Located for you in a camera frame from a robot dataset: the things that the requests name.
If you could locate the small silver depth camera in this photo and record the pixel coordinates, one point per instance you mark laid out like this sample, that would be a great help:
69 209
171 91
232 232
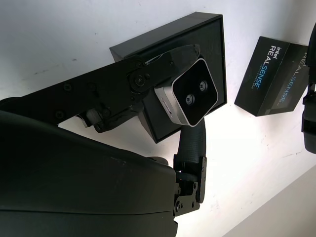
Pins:
195 91

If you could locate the black RealSense printed box lid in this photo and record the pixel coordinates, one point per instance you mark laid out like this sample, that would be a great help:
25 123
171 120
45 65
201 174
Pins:
266 81

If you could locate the black box base foam insert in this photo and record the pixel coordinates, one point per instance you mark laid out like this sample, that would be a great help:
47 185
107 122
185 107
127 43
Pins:
212 44

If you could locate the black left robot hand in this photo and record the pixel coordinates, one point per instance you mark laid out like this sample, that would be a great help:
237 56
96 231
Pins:
311 123

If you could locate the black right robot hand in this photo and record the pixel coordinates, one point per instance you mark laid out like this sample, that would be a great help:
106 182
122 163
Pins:
74 185

